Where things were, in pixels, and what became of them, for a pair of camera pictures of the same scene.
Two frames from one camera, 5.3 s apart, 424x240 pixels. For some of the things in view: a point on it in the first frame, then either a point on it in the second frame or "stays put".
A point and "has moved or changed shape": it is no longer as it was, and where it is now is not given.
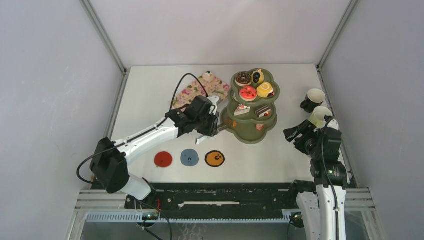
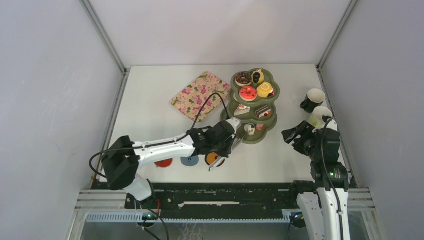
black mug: x=314 y=98 stays put
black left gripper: x=212 y=130 -> x=227 y=151
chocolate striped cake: x=263 y=111 stays put
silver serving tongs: x=201 y=138 has moved or changed shape
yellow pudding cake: x=265 y=90 stays put
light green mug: x=318 y=117 stays put
